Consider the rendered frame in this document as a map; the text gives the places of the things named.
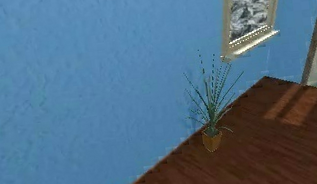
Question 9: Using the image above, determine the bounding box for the green house plant orange pot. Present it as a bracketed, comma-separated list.
[179, 45, 254, 155]

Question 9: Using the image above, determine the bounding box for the cream framed window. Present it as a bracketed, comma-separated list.
[213, 0, 296, 64]

